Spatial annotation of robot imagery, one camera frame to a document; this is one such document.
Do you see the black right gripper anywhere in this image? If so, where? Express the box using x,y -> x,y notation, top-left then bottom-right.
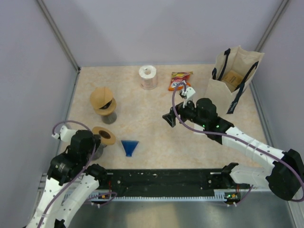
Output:
163,96 -> 208,128

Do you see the wooden dripper ring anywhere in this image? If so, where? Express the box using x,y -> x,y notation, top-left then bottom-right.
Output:
91,126 -> 116,146
94,98 -> 117,117

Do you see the brown paper coffee filter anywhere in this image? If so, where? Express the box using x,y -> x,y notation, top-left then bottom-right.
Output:
90,87 -> 113,109

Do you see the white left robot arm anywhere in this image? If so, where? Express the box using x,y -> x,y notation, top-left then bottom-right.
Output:
27,127 -> 108,228

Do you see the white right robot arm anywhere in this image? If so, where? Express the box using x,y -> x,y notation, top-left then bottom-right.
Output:
162,98 -> 304,201

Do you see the orange snack bag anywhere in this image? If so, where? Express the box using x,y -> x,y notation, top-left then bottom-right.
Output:
168,71 -> 193,91

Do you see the white toilet paper roll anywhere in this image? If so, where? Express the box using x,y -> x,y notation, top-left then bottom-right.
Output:
139,65 -> 158,90

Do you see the brown box in bag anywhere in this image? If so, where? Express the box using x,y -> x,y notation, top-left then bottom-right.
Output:
222,70 -> 244,92

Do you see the cream canvas tote bag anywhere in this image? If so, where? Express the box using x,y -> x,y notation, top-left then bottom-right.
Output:
205,46 -> 264,116

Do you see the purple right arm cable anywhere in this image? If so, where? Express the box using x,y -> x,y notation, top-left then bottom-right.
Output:
171,80 -> 304,203

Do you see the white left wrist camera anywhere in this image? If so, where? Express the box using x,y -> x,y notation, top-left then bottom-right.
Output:
52,125 -> 76,143

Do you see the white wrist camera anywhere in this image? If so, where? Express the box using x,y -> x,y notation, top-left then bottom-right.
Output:
52,125 -> 76,143
179,86 -> 196,108

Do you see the glass pitcher with handle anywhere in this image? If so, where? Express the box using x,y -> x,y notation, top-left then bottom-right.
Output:
92,144 -> 106,161

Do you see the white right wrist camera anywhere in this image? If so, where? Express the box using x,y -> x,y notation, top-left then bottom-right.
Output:
179,86 -> 196,108

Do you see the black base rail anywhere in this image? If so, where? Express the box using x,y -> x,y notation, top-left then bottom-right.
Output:
95,168 -> 240,197

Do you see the grey slotted cable duct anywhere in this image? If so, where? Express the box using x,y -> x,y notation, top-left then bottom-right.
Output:
64,189 -> 242,202

